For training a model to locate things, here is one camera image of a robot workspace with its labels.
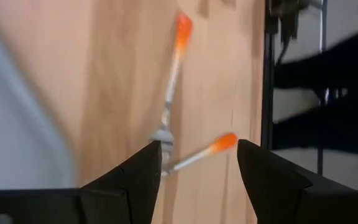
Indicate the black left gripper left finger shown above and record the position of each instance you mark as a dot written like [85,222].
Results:
[135,186]

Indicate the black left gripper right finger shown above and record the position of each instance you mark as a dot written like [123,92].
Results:
[269,186]

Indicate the black aluminium table frame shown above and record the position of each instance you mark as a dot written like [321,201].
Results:
[268,77]

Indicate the grey plastic tray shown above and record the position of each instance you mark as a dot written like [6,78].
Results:
[14,118]

